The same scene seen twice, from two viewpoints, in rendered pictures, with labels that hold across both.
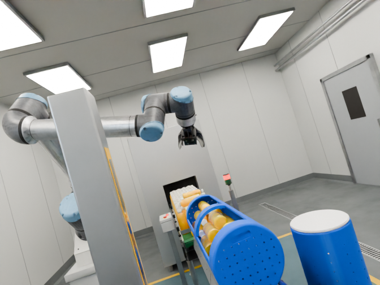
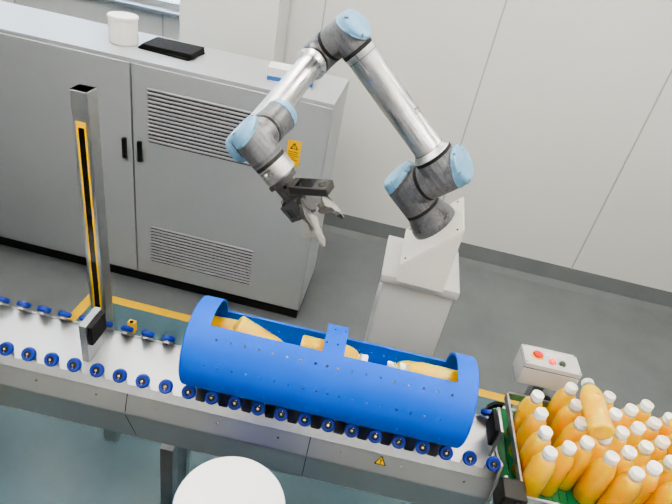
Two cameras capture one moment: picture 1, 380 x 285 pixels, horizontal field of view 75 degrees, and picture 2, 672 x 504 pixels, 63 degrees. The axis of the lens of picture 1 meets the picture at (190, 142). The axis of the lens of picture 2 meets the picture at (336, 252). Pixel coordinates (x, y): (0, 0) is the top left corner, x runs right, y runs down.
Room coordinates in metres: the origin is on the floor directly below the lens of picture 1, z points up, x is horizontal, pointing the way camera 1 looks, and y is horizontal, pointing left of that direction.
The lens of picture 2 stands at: (1.55, -1.24, 2.34)
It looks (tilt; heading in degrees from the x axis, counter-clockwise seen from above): 33 degrees down; 100
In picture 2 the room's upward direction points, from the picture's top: 12 degrees clockwise
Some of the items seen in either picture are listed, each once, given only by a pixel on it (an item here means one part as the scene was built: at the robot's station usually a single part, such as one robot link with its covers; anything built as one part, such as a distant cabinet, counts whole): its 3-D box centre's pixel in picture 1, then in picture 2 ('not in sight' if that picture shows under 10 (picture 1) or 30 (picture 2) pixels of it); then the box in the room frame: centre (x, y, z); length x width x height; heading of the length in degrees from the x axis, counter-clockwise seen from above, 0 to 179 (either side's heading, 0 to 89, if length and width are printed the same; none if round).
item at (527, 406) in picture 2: not in sight; (525, 416); (2.04, 0.17, 1.00); 0.07 x 0.07 x 0.19
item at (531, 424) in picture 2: not in sight; (529, 434); (2.05, 0.09, 1.00); 0.07 x 0.07 x 0.19
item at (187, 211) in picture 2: not in sight; (153, 168); (-0.18, 1.47, 0.72); 2.15 x 0.54 x 1.45; 7
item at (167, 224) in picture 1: (167, 221); (546, 368); (2.10, 0.38, 1.05); 0.20 x 0.10 x 0.10; 8
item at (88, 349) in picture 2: not in sight; (94, 334); (0.62, -0.14, 1.00); 0.10 x 0.04 x 0.15; 98
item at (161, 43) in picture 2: not in sight; (172, 47); (-0.09, 1.52, 1.46); 0.32 x 0.23 x 0.04; 7
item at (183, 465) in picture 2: not in sight; (182, 464); (0.89, -0.02, 0.31); 0.06 x 0.06 x 0.63; 8
